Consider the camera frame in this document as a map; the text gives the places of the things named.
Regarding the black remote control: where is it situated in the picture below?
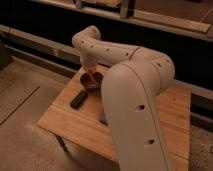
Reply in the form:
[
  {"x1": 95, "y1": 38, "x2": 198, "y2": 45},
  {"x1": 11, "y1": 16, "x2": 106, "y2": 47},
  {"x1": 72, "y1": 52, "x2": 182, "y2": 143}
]
[{"x1": 70, "y1": 91, "x2": 88, "y2": 109}]

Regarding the metal table leg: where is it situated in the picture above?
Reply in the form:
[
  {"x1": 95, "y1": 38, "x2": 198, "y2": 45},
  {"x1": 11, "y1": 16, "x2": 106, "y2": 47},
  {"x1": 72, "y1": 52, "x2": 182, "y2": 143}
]
[{"x1": 55, "y1": 135, "x2": 68, "y2": 152}]

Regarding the blue sponge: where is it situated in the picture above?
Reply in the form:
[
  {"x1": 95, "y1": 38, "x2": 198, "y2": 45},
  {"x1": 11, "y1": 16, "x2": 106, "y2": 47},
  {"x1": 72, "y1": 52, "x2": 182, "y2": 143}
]
[{"x1": 99, "y1": 114, "x2": 108, "y2": 125}]

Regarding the dark red ceramic bowl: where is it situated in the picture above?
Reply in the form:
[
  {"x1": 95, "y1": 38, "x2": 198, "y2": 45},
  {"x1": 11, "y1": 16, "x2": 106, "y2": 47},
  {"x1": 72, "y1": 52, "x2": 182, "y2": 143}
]
[{"x1": 80, "y1": 72, "x2": 103, "y2": 91}]

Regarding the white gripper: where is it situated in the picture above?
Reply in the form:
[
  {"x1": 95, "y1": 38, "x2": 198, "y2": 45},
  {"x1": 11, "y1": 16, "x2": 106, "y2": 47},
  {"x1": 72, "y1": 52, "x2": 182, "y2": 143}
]
[{"x1": 80, "y1": 54, "x2": 99, "y2": 72}]

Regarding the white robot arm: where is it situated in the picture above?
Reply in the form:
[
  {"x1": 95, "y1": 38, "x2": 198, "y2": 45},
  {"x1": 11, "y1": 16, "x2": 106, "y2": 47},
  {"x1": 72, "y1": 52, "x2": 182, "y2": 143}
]
[{"x1": 72, "y1": 26, "x2": 175, "y2": 171}]

